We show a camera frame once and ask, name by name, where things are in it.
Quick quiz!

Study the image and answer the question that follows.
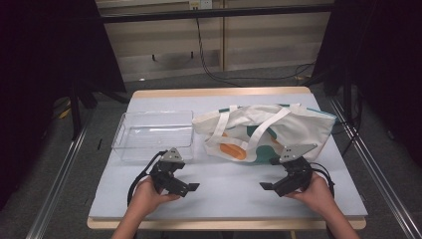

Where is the thin black floor cable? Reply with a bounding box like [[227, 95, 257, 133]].
[[331, 85, 363, 157]]

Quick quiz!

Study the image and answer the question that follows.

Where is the pale blue table mat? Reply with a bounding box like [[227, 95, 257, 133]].
[[89, 93, 368, 221]]

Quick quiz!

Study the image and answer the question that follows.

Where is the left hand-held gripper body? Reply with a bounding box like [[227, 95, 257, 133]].
[[148, 147, 187, 197]]

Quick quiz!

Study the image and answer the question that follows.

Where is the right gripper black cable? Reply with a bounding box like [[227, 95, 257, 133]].
[[310, 161, 336, 199]]

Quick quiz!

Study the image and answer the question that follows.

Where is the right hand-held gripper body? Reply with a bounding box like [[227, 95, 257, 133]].
[[270, 142, 318, 197]]

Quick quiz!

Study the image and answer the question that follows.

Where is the person's left hand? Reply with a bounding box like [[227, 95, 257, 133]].
[[127, 174, 182, 217]]

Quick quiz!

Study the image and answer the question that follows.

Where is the white wall power outlet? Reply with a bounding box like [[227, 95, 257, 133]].
[[188, 0, 213, 10]]

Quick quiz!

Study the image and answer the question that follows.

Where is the wooden table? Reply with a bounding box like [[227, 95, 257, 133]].
[[87, 87, 368, 231]]

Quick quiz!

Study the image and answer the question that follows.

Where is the white canvas tote bag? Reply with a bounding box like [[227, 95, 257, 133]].
[[191, 103, 337, 165]]

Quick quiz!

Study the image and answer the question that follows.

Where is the black hanging wall cable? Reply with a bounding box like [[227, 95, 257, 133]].
[[194, 17, 317, 88]]

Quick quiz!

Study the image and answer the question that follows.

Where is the dark curtain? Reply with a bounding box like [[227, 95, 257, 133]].
[[312, 0, 422, 168], [0, 0, 127, 211]]

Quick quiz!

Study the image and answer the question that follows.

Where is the person's right hand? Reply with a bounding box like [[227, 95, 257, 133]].
[[285, 171, 336, 217]]

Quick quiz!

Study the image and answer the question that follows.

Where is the black horizontal bar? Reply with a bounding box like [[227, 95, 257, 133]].
[[99, 4, 334, 24]]

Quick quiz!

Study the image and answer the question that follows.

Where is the clear plastic container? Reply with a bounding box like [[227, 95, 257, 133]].
[[110, 110, 195, 163]]

